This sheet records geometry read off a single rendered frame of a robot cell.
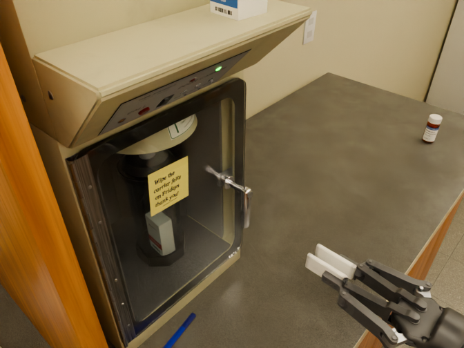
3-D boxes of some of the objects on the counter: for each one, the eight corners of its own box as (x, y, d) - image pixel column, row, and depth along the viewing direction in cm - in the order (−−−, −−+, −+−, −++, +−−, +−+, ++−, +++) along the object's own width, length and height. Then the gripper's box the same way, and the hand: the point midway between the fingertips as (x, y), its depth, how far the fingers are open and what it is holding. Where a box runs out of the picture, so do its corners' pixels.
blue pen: (143, 373, 71) (143, 370, 71) (192, 314, 81) (191, 311, 80) (148, 376, 71) (148, 373, 70) (196, 317, 80) (195, 313, 79)
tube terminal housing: (54, 283, 87) (-157, -207, 40) (168, 208, 106) (118, -184, 59) (124, 359, 73) (-69, -243, 26) (241, 257, 92) (250, -198, 45)
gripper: (490, 294, 56) (339, 215, 68) (452, 375, 47) (286, 266, 59) (470, 325, 60) (332, 245, 73) (432, 404, 51) (282, 297, 64)
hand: (329, 266), depth 64 cm, fingers closed
